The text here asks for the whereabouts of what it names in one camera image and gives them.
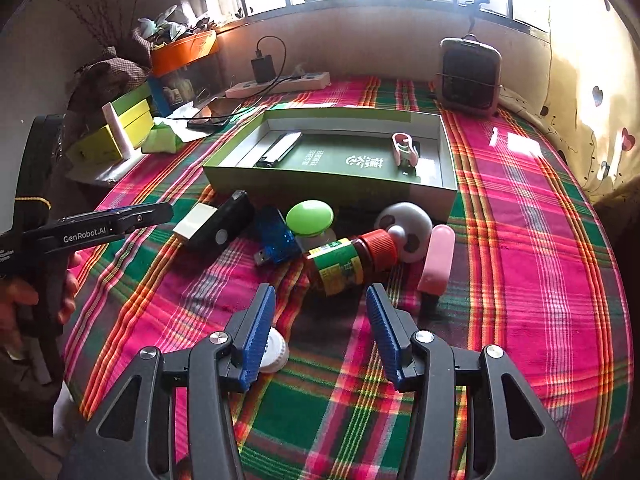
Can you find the white power strip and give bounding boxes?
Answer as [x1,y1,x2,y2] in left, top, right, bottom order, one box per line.
[225,71,332,99]

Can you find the green paper packet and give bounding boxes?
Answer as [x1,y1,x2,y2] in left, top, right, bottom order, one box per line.
[141,122,183,155]

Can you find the white panda face toy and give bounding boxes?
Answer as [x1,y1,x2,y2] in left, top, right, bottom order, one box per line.
[374,202,433,264]

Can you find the yellow cardboard box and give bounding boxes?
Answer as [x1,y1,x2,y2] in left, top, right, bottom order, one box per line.
[67,122,131,166]

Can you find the black heater cable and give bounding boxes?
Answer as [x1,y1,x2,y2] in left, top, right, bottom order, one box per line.
[465,0,493,41]

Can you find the green capped white jar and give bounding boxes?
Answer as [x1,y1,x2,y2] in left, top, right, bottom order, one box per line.
[286,200,338,253]

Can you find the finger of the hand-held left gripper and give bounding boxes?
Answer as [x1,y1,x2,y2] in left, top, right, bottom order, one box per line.
[22,202,174,261]

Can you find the shallow green cardboard box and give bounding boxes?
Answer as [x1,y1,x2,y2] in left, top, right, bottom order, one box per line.
[201,106,458,224]

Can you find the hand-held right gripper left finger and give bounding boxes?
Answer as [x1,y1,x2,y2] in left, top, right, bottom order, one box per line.
[59,283,277,480]

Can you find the clear storage box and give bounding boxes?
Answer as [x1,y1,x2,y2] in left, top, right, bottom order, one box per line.
[150,57,226,117]

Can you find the white tube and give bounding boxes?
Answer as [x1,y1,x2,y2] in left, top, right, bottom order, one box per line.
[102,102,136,158]

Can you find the brown jar with red lid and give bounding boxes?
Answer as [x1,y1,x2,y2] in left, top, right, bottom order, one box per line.
[303,228,398,297]

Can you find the small white round cap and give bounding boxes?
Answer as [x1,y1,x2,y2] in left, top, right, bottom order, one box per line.
[257,327,290,374]

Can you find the green and yellow box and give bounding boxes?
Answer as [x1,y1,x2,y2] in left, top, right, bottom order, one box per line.
[102,82,156,148]

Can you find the brown patterned bag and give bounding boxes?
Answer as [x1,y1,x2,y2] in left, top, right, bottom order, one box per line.
[67,60,151,111]

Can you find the person's left hand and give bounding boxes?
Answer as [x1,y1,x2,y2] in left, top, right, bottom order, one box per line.
[0,252,82,356]

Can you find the orange cardboard box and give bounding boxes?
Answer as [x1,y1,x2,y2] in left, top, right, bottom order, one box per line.
[150,30,219,78]

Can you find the pile of crumpled packets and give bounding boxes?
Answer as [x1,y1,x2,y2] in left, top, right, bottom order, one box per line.
[132,5,211,43]

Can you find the dried twigs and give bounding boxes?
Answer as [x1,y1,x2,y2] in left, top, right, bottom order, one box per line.
[65,0,146,61]

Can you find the plaid blanket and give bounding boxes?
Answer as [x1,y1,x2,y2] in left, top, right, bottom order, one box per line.
[62,74,633,480]

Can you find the blue usb adapter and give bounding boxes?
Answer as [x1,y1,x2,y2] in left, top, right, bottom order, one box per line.
[252,207,303,267]

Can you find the black charger cable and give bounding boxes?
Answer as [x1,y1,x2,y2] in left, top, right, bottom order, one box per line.
[256,35,301,96]

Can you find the pink and white clip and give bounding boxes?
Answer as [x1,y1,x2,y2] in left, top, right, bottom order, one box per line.
[391,132,421,177]

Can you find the white plastic block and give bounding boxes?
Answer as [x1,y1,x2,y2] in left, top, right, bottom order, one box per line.
[172,203,217,241]

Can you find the pink oblong case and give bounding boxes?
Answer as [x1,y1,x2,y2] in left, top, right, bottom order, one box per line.
[417,224,456,297]

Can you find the black rectangular device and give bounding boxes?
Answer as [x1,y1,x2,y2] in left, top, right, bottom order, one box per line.
[186,190,256,251]

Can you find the dark smartphone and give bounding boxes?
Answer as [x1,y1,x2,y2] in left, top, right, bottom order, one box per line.
[186,96,244,133]

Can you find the black charger adapter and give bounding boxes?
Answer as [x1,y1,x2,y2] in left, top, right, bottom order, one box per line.
[250,56,277,84]

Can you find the person's left forearm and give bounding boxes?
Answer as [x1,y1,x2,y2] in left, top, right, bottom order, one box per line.
[0,345,56,436]

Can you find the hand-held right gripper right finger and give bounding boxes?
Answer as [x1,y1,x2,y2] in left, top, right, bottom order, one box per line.
[365,283,583,480]

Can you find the cream curtain with hearts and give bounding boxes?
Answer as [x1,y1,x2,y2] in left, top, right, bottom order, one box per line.
[542,0,640,201]

